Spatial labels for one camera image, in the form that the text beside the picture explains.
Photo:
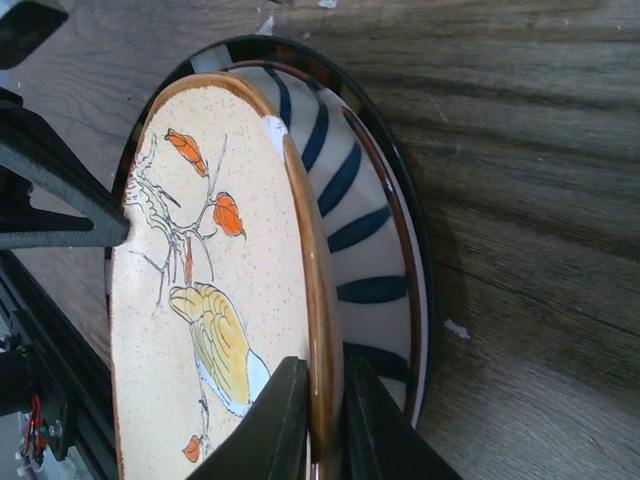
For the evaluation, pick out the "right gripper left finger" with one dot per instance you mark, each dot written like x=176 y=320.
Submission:
x=271 y=440

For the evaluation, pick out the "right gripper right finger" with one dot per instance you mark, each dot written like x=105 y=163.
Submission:
x=379 y=442

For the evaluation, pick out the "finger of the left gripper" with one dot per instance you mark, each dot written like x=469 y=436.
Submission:
x=33 y=154

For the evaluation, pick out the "beige bird pattern plate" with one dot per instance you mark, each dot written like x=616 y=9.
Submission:
x=224 y=273

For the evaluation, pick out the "blue striped white plate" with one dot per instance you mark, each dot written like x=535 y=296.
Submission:
x=380 y=263

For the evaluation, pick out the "dark checkered rim plate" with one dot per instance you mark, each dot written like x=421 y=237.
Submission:
x=271 y=215

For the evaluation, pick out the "black aluminium frame rail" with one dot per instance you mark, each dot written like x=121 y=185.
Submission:
x=52 y=375

